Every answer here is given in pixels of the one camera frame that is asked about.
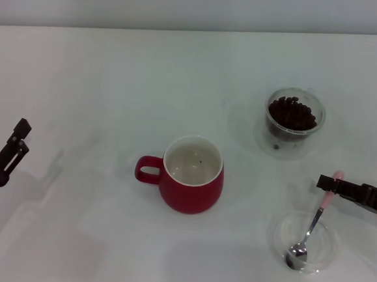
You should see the coffee bean heap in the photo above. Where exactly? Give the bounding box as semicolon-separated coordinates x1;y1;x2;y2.
266;94;320;133

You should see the red ceramic mug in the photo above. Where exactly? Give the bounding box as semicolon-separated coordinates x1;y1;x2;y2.
132;130;228;218

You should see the shallow clear glass dish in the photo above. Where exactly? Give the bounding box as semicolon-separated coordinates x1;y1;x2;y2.
264;208;341;278

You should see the pink-handled metal spoon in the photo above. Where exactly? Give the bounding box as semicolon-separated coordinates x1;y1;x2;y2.
283;167;346;274

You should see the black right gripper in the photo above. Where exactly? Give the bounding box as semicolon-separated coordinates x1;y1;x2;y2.
314;173;377;215

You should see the double-walled clear glass cup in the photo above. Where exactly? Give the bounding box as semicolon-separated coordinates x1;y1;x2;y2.
251;84;329;164

